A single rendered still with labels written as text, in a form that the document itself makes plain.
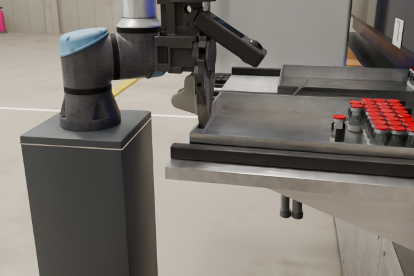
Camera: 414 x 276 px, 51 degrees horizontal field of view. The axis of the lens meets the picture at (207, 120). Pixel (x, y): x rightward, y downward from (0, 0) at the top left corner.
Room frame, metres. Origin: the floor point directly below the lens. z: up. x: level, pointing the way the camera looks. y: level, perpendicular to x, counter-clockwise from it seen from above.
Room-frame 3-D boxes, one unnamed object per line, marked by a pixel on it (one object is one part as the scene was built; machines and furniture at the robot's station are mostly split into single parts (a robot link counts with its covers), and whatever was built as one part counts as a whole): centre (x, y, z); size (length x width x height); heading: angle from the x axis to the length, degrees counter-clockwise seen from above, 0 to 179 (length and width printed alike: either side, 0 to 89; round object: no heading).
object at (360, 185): (0.86, -0.24, 0.87); 0.70 x 0.48 x 0.02; 169
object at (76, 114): (1.05, 0.30, 0.84); 0.15 x 0.15 x 0.10
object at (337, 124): (0.66, -0.21, 0.90); 0.02 x 0.02 x 0.04
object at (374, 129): (0.68, -0.27, 0.90); 0.18 x 0.02 x 0.05; 168
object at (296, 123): (0.71, -0.17, 0.90); 0.34 x 0.26 x 0.04; 78
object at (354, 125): (0.72, -0.26, 0.90); 0.02 x 0.02 x 0.05
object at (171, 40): (0.67, 0.03, 1.06); 0.09 x 0.08 x 0.12; 79
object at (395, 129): (0.68, -0.30, 0.90); 0.18 x 0.02 x 0.05; 168
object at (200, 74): (0.65, 0.01, 1.00); 0.05 x 0.02 x 0.09; 169
